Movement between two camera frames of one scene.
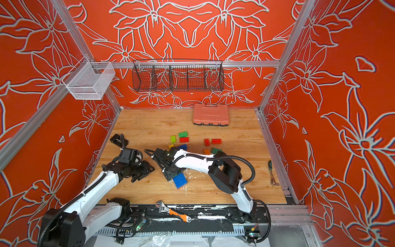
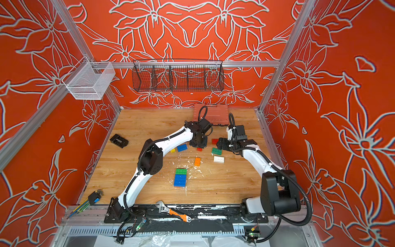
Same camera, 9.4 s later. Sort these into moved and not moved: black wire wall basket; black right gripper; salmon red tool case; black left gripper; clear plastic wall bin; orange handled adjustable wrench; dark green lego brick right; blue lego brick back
Moved: black right gripper; black left gripper
Not moved: clear plastic wall bin; blue lego brick back; black wire wall basket; orange handled adjustable wrench; salmon red tool case; dark green lego brick right
